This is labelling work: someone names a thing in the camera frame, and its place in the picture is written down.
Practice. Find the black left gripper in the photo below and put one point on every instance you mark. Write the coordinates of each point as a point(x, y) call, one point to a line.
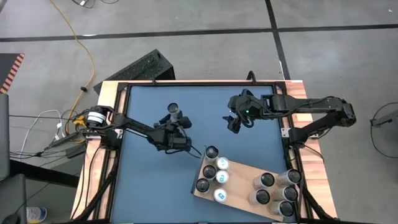
point(169, 132)

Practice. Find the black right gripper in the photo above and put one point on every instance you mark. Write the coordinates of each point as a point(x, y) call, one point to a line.
point(245, 104)

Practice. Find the white peach-print beverage can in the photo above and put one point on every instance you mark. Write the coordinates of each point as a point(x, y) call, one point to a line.
point(173, 109)

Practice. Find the silver slim beverage can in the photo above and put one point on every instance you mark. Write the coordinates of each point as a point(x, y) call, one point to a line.
point(259, 196)
point(202, 185)
point(211, 152)
point(289, 177)
point(286, 193)

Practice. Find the blue Red Bull can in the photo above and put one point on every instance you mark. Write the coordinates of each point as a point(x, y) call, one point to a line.
point(222, 163)

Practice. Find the silver can with blue palm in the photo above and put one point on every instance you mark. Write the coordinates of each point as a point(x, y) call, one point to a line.
point(209, 171)

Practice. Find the silver can with blue tab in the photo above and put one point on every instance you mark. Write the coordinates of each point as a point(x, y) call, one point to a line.
point(222, 176)

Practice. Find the white can with red band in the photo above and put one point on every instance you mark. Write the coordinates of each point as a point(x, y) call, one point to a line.
point(263, 180)

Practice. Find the silver-blue can with blue tab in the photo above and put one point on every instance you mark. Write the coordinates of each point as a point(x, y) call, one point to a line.
point(220, 195)

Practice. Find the white can with yellow patch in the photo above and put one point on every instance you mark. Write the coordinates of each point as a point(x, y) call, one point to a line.
point(282, 208)

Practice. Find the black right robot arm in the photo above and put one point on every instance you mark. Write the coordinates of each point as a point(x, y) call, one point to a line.
point(311, 104)

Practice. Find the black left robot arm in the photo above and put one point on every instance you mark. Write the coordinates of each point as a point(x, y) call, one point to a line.
point(130, 127)

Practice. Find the wooden board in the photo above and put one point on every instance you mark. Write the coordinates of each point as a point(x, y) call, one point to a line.
point(239, 183)

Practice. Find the blue table mat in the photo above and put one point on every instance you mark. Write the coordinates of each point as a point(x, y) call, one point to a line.
point(149, 180)

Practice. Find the yellow plug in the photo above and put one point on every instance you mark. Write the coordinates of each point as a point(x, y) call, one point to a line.
point(79, 119)

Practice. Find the black power brick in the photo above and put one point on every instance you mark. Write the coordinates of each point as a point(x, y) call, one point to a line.
point(75, 151)

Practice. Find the black power strip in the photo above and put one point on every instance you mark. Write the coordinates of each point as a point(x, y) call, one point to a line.
point(62, 140)

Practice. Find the black floor beam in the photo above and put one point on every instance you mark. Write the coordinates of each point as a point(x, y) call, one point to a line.
point(43, 174)

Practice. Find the white plastic container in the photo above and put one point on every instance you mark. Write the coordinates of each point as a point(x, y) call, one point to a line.
point(35, 214)

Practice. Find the grey panel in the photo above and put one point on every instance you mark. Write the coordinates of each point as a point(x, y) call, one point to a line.
point(3, 137)

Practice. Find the black mat with striped edge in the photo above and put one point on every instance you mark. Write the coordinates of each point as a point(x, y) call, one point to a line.
point(7, 67)

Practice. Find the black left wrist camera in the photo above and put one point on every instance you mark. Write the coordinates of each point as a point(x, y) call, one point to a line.
point(179, 144)

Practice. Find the black metal table frame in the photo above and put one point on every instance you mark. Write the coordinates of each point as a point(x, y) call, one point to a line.
point(202, 83)

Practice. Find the silver metal bracket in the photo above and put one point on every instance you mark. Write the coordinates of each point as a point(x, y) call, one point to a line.
point(287, 132)

